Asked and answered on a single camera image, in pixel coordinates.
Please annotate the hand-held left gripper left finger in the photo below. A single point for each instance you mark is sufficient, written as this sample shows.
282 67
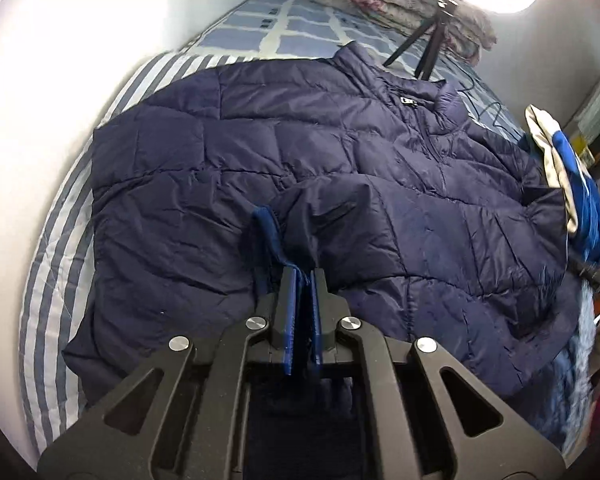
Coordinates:
292 320

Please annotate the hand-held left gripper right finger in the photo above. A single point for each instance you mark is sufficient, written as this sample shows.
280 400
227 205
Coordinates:
314 320

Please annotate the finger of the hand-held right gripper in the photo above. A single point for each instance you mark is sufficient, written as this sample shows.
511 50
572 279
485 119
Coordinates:
597 277

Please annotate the navy puffer jacket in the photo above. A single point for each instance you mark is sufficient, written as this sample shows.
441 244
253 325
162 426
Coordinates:
230 160

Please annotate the blue and white garment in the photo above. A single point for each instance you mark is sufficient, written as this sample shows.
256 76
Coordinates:
565 160

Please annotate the grey white striped blanket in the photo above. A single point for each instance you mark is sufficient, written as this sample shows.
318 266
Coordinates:
55 260

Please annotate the black mini tripod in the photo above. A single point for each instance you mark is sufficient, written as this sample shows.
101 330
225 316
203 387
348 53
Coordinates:
432 45

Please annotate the blue checked bed sheet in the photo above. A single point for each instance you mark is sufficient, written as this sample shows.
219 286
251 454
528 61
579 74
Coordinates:
280 25

